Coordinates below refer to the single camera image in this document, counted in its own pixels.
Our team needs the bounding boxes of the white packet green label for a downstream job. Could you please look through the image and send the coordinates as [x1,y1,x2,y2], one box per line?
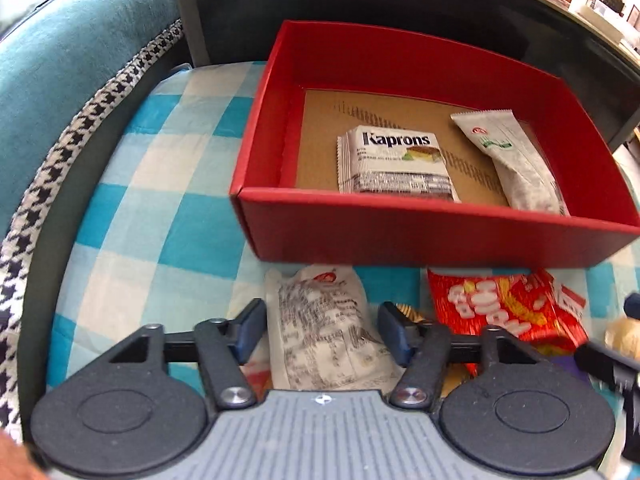
[450,110,571,217]

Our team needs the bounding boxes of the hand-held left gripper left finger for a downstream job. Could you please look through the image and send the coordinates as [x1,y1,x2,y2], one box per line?
[107,298,268,409]

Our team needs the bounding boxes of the red cardboard box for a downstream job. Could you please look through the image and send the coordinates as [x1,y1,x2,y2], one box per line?
[230,20,640,268]

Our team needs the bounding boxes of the white cake packet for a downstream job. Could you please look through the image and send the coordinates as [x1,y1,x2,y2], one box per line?
[337,126,461,204]

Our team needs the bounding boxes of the teal sofa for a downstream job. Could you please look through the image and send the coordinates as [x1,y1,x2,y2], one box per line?
[0,0,188,241]

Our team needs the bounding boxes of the blue white checked blanket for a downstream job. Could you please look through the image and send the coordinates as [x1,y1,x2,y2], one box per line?
[47,61,640,411]

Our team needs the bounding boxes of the wooden shelf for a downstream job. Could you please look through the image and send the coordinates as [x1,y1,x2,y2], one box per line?
[515,0,640,56]

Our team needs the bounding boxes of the houndstooth cloth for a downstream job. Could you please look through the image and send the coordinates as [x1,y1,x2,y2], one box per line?
[0,19,183,441]

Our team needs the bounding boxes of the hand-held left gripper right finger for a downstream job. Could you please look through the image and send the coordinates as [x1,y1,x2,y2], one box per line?
[377,301,543,409]

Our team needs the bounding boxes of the red snack packet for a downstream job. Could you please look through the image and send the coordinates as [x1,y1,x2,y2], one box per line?
[426,268,591,378]

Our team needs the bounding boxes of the white packet red label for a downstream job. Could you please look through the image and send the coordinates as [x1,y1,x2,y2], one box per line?
[263,266,406,392]

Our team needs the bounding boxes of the brown cardboard sheet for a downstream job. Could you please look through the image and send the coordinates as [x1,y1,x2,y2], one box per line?
[295,89,511,207]

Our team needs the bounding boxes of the bun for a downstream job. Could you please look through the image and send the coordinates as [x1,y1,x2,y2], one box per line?
[604,317,640,361]

